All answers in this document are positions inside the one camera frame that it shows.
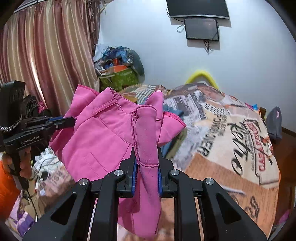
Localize black thin cable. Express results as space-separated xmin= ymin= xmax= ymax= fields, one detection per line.
xmin=22 ymin=151 xmax=61 ymax=219

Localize black bag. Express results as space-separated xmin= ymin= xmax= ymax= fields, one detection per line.
xmin=21 ymin=95 xmax=52 ymax=119

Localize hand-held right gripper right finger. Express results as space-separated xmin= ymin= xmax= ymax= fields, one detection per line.
xmin=157 ymin=147 xmax=269 ymax=241

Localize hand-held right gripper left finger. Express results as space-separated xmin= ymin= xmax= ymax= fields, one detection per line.
xmin=22 ymin=147 xmax=139 ymax=241

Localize striped brown curtain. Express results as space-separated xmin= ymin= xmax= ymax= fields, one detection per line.
xmin=0 ymin=0 xmax=100 ymax=121

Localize black dangling cable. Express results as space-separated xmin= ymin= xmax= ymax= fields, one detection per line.
xmin=203 ymin=39 xmax=213 ymax=55

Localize pile of clothes and bags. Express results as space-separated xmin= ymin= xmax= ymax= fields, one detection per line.
xmin=93 ymin=44 xmax=145 ymax=78

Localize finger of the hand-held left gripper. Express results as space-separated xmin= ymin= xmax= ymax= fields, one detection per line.
xmin=27 ymin=119 xmax=77 ymax=138
xmin=25 ymin=116 xmax=75 ymax=125

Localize blue jeans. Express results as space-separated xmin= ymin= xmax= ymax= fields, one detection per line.
xmin=161 ymin=104 xmax=188 ymax=159

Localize small black monitor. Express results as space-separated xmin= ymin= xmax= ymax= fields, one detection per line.
xmin=184 ymin=18 xmax=220 ymax=41

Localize person's left forearm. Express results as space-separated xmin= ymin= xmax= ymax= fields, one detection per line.
xmin=0 ymin=160 xmax=22 ymax=220

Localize printed blanket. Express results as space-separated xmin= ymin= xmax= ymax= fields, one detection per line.
xmin=8 ymin=82 xmax=281 ymax=238

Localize pink pants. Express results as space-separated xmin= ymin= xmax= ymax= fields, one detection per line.
xmin=49 ymin=85 xmax=187 ymax=240

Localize yellow foam headboard pad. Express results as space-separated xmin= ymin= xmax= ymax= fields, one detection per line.
xmin=186 ymin=70 xmax=219 ymax=89

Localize grey backpack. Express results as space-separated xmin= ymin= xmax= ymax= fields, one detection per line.
xmin=265 ymin=107 xmax=283 ymax=141

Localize black wall television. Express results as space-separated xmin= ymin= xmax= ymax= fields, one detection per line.
xmin=166 ymin=0 xmax=230 ymax=20

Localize person's left hand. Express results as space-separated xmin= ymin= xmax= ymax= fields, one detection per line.
xmin=2 ymin=148 xmax=33 ymax=184

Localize green patterned bag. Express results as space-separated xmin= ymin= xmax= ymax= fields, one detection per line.
xmin=99 ymin=70 xmax=139 ymax=92

